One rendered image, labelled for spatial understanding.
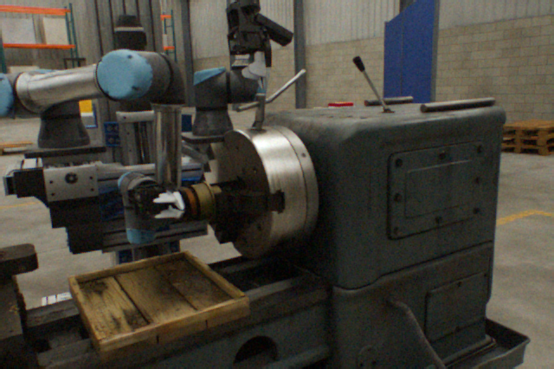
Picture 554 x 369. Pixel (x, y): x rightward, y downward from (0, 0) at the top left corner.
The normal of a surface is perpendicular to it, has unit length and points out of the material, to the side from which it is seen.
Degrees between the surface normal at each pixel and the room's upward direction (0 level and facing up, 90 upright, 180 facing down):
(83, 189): 90
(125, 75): 89
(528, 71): 90
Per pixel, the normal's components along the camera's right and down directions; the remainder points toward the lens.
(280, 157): 0.39, -0.50
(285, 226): 0.51, 0.47
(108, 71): -0.27, 0.20
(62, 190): 0.44, 0.18
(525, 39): -0.83, 0.14
